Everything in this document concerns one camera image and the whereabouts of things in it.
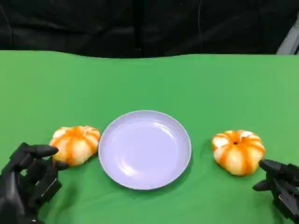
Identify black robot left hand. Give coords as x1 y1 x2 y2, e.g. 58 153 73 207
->
0 142 70 224

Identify orange white toy bread roll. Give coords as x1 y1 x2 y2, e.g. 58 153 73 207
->
49 126 101 167
212 130 266 176

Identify lilac plate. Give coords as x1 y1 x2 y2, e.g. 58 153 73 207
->
98 110 192 190

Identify black backdrop curtain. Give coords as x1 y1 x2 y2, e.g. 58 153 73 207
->
0 0 299 58

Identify grey metal frame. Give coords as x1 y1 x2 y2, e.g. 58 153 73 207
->
277 17 299 56

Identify green table cloth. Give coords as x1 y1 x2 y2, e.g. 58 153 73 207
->
0 50 299 224

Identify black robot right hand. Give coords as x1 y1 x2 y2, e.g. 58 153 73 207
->
252 159 299 221

